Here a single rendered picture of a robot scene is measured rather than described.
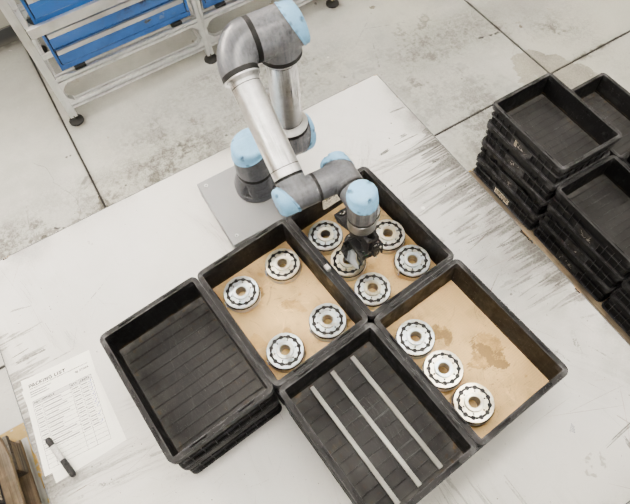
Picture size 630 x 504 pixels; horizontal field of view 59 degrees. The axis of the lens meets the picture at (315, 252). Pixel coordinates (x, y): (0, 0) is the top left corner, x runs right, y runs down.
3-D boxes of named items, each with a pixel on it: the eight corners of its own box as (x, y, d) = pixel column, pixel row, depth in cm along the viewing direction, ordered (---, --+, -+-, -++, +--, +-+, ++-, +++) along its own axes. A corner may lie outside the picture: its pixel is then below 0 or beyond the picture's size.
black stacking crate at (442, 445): (282, 401, 149) (277, 389, 139) (369, 336, 156) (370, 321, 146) (377, 535, 132) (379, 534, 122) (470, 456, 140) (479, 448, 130)
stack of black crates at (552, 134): (470, 171, 261) (491, 102, 222) (521, 143, 267) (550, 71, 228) (528, 233, 244) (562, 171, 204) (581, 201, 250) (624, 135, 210)
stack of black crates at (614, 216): (530, 233, 244) (555, 188, 214) (582, 201, 250) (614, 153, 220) (597, 305, 226) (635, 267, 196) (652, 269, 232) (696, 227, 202)
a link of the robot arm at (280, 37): (262, 145, 183) (234, 5, 134) (303, 127, 186) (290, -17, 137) (278, 172, 178) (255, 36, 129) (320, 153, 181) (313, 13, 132)
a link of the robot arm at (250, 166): (229, 160, 181) (221, 134, 169) (266, 144, 184) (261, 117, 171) (244, 188, 176) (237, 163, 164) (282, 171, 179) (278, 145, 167)
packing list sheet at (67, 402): (14, 385, 167) (13, 385, 166) (87, 345, 171) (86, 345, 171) (48, 487, 153) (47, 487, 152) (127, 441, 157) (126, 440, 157)
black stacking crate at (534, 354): (370, 335, 156) (372, 320, 146) (450, 276, 163) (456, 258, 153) (471, 455, 140) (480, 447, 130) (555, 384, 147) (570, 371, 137)
